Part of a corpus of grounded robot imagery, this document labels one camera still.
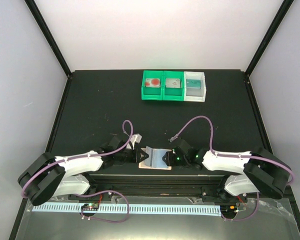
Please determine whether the beige card holder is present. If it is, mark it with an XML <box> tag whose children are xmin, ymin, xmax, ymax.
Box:
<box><xmin>138</xmin><ymin>148</ymin><xmax>172</xmax><ymax>171</ymax></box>

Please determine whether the blue credit card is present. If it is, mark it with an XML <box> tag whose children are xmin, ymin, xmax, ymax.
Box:
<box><xmin>152</xmin><ymin>148</ymin><xmax>170</xmax><ymax>169</ymax></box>

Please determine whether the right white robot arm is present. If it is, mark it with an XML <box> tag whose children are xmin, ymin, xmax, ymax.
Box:
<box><xmin>162</xmin><ymin>138</ymin><xmax>292</xmax><ymax>202</ymax></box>

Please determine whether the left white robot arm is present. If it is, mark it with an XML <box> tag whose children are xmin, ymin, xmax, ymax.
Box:
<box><xmin>17</xmin><ymin>134</ymin><xmax>149</xmax><ymax>206</ymax></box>

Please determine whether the teal card in bin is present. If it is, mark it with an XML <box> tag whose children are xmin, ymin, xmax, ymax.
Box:
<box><xmin>186</xmin><ymin>79</ymin><xmax>202</xmax><ymax>89</ymax></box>

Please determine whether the red dotted card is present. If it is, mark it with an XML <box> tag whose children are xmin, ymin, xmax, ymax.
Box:
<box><xmin>144</xmin><ymin>78</ymin><xmax>161</xmax><ymax>88</ymax></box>

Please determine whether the grey patterned card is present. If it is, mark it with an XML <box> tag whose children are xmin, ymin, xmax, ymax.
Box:
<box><xmin>165</xmin><ymin>78</ymin><xmax>182</xmax><ymax>89</ymax></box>

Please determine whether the white bin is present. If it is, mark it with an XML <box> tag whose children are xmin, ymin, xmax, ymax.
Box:
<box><xmin>183</xmin><ymin>71</ymin><xmax>207</xmax><ymax>103</ymax></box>

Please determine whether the left circuit board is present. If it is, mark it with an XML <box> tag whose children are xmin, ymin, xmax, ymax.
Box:
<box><xmin>81</xmin><ymin>203</ymin><xmax>99</xmax><ymax>211</ymax></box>

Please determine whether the circuit board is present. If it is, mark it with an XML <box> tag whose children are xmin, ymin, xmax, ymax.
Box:
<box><xmin>81</xmin><ymin>203</ymin><xmax>99</xmax><ymax>211</ymax></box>
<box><xmin>220</xmin><ymin>205</ymin><xmax>246</xmax><ymax>214</ymax></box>

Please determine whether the left green bin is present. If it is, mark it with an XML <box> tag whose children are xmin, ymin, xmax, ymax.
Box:
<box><xmin>141</xmin><ymin>70</ymin><xmax>164</xmax><ymax>101</ymax></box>

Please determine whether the green bin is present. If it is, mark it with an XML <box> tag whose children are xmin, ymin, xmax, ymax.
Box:
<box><xmin>162</xmin><ymin>71</ymin><xmax>185</xmax><ymax>102</ymax></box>
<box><xmin>141</xmin><ymin>70</ymin><xmax>164</xmax><ymax>101</ymax></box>

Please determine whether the middle green bin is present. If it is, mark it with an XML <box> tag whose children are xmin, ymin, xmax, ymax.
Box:
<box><xmin>162</xmin><ymin>71</ymin><xmax>185</xmax><ymax>102</ymax></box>

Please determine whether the right circuit board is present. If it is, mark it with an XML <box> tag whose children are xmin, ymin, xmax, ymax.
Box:
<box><xmin>220</xmin><ymin>205</ymin><xmax>246</xmax><ymax>214</ymax></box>

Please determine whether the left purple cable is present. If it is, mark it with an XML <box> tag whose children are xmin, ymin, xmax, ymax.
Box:
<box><xmin>21</xmin><ymin>119</ymin><xmax>135</xmax><ymax>200</ymax></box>

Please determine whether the purple cable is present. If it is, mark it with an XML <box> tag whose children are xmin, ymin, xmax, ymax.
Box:
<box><xmin>21</xmin><ymin>119</ymin><xmax>135</xmax><ymax>200</ymax></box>
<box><xmin>169</xmin><ymin>115</ymin><xmax>296</xmax><ymax>222</ymax></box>

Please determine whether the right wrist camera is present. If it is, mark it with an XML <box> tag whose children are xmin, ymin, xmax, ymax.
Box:
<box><xmin>169</xmin><ymin>134</ymin><xmax>179</xmax><ymax>143</ymax></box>

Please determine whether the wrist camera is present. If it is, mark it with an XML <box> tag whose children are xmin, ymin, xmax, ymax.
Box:
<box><xmin>129</xmin><ymin>133</ymin><xmax>142</xmax><ymax>149</ymax></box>
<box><xmin>169</xmin><ymin>134</ymin><xmax>179</xmax><ymax>143</ymax></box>

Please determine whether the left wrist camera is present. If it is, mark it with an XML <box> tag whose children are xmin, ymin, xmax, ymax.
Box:
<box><xmin>129</xmin><ymin>133</ymin><xmax>142</xmax><ymax>149</ymax></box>

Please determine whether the black aluminium rail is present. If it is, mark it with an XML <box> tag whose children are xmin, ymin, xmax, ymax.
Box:
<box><xmin>88</xmin><ymin>175</ymin><xmax>223</xmax><ymax>197</ymax></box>

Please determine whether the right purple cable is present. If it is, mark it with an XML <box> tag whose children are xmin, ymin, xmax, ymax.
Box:
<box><xmin>169</xmin><ymin>115</ymin><xmax>296</xmax><ymax>222</ymax></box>

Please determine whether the white slotted cable duct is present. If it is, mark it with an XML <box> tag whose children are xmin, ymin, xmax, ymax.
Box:
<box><xmin>32</xmin><ymin>202</ymin><xmax>221</xmax><ymax>217</ymax></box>

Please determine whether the left black frame post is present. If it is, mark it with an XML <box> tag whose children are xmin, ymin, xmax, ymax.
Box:
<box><xmin>24</xmin><ymin>0</ymin><xmax>72</xmax><ymax>78</ymax></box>

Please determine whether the black frame post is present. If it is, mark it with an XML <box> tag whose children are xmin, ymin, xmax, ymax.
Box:
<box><xmin>244</xmin><ymin>0</ymin><xmax>295</xmax><ymax>76</ymax></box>
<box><xmin>24</xmin><ymin>0</ymin><xmax>72</xmax><ymax>78</ymax></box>

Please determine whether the right black frame post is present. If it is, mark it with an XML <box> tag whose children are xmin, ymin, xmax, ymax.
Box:
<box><xmin>244</xmin><ymin>0</ymin><xmax>295</xmax><ymax>76</ymax></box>

